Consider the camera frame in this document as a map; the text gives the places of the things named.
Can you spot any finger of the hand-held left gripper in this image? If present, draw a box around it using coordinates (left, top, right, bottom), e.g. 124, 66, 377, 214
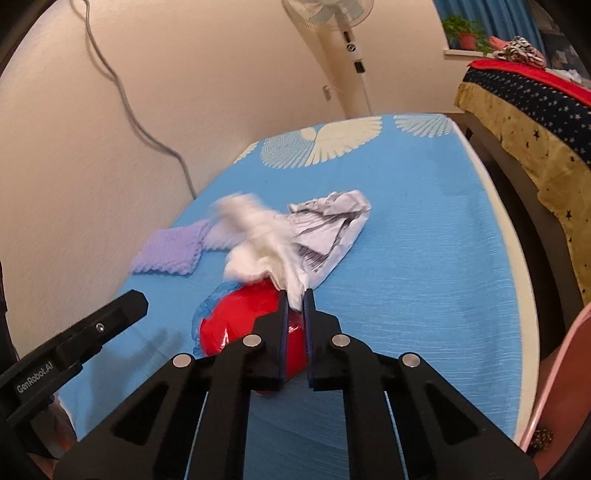
57, 290, 149, 361

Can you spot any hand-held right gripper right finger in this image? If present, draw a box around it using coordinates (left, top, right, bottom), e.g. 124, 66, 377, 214
302, 287, 541, 480

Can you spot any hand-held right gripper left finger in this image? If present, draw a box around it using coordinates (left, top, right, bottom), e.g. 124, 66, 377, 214
52, 288, 291, 480

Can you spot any red plastic bag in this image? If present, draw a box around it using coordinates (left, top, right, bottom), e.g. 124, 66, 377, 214
198, 284, 308, 395

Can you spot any clear plastic bag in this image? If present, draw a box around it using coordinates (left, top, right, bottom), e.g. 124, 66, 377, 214
191, 282, 245, 356

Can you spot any purple foam net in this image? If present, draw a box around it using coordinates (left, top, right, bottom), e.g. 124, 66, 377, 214
130, 218, 213, 278

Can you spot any white tissue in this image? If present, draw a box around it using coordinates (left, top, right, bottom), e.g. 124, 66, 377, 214
215, 193, 308, 296

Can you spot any printed paper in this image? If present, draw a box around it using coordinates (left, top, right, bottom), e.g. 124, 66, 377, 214
286, 188, 372, 287

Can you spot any pink plastic bin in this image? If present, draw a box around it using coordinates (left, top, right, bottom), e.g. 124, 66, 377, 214
519, 302, 591, 480

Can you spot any person's left hand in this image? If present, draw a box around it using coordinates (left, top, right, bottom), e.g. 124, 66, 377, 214
48, 399, 77, 460

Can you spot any blue tablecloth with white print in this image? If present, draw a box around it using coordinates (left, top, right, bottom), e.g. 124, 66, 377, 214
58, 113, 525, 480

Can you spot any bed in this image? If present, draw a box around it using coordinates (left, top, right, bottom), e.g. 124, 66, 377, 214
455, 58, 591, 333

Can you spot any white standing fan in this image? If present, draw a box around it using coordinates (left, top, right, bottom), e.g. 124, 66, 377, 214
281, 0, 375, 118

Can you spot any navy star-print quilt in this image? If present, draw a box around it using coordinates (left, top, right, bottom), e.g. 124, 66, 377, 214
455, 65, 591, 296

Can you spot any potted green plant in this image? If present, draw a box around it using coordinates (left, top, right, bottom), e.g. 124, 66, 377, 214
441, 15, 492, 52

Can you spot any red blanket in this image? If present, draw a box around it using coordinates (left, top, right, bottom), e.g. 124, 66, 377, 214
466, 58, 591, 109

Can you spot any black white striped cloth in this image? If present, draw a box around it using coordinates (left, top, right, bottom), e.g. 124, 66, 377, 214
493, 37, 546, 70

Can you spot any blue curtain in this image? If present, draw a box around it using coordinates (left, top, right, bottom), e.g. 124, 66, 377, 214
434, 0, 546, 49

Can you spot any grey wall cable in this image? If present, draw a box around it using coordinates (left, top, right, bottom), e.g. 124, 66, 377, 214
69, 0, 199, 200

